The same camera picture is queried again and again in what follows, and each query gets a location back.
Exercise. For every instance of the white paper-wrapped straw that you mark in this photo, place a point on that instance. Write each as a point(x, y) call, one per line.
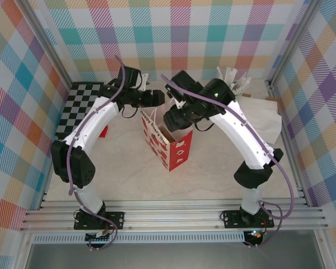
point(245, 84)
point(240, 81)
point(231, 73)
point(220, 73)

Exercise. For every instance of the black grey chess board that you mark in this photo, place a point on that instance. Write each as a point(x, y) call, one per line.
point(72, 112)

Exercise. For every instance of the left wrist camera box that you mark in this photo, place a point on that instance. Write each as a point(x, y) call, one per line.
point(131, 78)

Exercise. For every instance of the white red paper gift bag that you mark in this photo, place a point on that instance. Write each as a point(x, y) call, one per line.
point(179, 157)

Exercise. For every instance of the red wooden toy block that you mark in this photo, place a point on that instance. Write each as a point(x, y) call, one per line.
point(103, 133)

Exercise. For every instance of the small circuit board with light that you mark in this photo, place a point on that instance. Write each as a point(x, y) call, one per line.
point(254, 234)

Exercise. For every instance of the aluminium side rail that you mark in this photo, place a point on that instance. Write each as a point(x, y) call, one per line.
point(289, 145)

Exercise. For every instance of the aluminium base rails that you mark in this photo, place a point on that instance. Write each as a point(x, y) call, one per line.
point(170, 215)

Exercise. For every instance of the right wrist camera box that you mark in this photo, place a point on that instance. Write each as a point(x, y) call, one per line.
point(184, 82)

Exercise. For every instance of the white paper napkin stack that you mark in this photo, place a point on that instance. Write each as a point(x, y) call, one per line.
point(260, 103)

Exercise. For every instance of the white draped paper napkin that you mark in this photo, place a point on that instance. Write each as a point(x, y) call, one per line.
point(268, 131)

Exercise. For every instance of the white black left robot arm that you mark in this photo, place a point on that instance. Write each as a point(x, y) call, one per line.
point(95, 120)

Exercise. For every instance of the aluminium frame post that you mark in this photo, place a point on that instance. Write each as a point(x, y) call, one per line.
point(293, 42)
point(47, 42)

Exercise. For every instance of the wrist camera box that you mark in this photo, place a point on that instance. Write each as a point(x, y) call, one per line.
point(131, 78)
point(184, 82)

